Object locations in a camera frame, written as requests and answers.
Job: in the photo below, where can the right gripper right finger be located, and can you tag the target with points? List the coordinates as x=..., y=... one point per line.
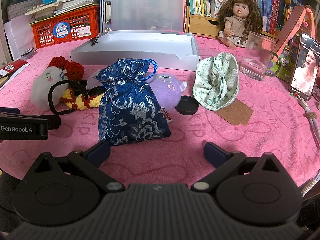
x=226, y=165

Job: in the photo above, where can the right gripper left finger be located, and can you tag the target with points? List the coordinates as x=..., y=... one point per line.
x=86, y=165

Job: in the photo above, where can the blue floral brocade pouch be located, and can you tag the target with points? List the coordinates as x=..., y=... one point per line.
x=129, y=111

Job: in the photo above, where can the white fluffy plush toy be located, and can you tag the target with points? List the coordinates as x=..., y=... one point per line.
x=42, y=85

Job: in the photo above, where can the black round lid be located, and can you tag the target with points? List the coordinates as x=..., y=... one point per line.
x=187, y=105

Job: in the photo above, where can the green floral fabric cap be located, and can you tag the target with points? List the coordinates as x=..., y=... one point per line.
x=216, y=83

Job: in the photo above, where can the purple fluffy plush toy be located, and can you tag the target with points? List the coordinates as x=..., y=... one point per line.
x=167, y=89

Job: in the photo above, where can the brown cardboard piece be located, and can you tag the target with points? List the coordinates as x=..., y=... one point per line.
x=237, y=113

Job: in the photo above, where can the red card packet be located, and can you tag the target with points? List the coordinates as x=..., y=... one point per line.
x=11, y=67

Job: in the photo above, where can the smartphone showing video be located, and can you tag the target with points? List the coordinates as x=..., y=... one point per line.
x=306, y=67

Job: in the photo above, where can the black binder clip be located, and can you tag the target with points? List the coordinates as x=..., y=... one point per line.
x=94, y=40

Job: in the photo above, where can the red plastic crate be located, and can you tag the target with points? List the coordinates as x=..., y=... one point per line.
x=74, y=25

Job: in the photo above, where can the silver shallow box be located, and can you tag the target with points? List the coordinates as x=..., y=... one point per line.
x=169, y=49

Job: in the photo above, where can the pink triangular stand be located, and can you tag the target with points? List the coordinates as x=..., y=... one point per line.
x=301, y=20

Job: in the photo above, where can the wooden drawer organizer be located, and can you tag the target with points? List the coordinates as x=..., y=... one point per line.
x=201, y=25

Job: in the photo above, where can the brown haired baby doll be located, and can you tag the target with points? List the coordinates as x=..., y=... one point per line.
x=236, y=19

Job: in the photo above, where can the translucent clipboard folder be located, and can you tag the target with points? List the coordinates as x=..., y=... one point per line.
x=142, y=15

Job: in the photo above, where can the glass mug green handle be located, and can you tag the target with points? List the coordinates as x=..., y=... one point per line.
x=260, y=58

